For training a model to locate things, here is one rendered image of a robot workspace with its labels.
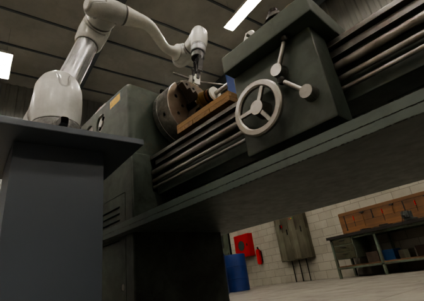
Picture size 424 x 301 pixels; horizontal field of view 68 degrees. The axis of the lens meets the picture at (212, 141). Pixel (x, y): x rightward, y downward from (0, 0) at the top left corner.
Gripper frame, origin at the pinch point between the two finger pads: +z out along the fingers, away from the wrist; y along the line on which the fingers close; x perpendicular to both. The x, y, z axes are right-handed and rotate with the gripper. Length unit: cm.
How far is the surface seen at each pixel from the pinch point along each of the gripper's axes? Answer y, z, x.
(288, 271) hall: 636, -38, -568
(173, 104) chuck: -7.5, 26.7, 13.9
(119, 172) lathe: 15, 55, 29
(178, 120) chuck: -6.6, 33.8, 10.6
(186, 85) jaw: -10.4, 15.5, 9.2
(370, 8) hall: 155, -599, -531
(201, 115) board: -30, 46, 9
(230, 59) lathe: -60, 47, 14
